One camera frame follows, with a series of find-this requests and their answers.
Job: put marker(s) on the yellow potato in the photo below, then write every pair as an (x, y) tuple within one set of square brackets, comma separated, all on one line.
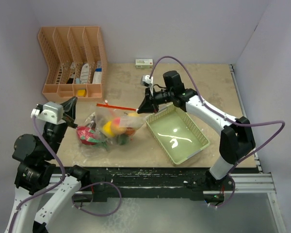
[(133, 115)]

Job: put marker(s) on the yellow lemon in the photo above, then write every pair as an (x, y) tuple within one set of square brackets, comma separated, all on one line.
[(107, 131)]

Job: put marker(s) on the green avocado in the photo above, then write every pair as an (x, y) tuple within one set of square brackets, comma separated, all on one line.
[(122, 139)]

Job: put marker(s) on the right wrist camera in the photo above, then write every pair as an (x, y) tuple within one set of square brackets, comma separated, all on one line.
[(147, 81)]

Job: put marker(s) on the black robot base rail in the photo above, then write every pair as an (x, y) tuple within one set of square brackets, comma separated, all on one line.
[(102, 183)]

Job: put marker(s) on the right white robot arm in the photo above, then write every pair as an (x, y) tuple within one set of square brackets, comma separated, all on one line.
[(236, 137)]

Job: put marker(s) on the peach fruit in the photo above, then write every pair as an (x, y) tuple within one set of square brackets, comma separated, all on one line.
[(116, 128)]

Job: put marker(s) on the clear zip top bag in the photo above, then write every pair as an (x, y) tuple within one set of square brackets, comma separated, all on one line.
[(103, 113)]

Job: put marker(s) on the pink dragon fruit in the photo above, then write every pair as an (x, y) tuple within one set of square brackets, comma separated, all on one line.
[(90, 137)]

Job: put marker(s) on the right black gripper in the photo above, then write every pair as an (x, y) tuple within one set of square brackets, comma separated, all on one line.
[(146, 106)]

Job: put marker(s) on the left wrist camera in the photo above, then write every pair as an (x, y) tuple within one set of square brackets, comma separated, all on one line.
[(49, 112)]

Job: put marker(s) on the orange plastic file organizer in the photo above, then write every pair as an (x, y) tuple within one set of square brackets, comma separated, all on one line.
[(66, 49)]

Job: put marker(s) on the light green plastic basket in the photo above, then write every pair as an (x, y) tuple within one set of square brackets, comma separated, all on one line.
[(177, 134)]

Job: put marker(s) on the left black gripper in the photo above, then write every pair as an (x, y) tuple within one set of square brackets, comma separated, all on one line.
[(69, 107)]

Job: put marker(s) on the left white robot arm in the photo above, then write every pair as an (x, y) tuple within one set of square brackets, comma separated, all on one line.
[(42, 184)]

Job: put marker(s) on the small green white box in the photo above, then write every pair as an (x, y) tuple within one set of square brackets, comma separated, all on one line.
[(144, 63)]

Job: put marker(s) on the yellow block in organizer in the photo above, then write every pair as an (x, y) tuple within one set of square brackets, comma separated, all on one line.
[(81, 93)]

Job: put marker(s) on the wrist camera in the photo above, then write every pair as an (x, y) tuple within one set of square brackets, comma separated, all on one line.
[(49, 112), (147, 81)]

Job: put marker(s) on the small orange pumpkin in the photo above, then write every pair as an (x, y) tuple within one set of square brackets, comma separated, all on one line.
[(130, 131)]

